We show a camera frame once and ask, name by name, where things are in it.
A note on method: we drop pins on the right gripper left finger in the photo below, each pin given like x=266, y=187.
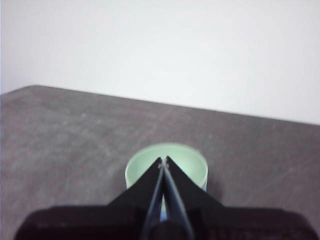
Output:
x=120, y=220

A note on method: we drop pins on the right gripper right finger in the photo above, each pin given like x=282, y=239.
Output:
x=212, y=220

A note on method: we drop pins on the green ribbed bowl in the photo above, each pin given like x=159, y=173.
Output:
x=185, y=160

